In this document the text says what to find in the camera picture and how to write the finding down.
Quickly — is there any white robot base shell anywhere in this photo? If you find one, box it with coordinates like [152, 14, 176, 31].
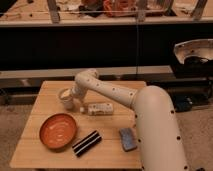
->
[173, 39, 213, 64]

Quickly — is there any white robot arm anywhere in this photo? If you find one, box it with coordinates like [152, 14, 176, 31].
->
[68, 69, 189, 171]

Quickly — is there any white plastic bottle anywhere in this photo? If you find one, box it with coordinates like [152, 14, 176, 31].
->
[80, 103, 114, 116]

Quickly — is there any orange bowl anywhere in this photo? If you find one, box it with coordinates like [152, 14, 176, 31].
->
[39, 113, 77, 150]

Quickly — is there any wooden folding table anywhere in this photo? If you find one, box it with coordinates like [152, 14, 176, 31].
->
[10, 81, 141, 169]

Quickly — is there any black striped block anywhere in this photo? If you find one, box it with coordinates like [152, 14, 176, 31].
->
[72, 130, 102, 157]

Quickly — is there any blue sponge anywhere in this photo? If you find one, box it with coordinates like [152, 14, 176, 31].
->
[119, 128, 137, 152]

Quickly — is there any long workbench shelf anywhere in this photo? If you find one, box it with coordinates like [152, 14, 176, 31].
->
[0, 0, 213, 27]

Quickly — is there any orange object on shelf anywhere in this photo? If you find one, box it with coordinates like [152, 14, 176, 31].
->
[103, 0, 136, 17]

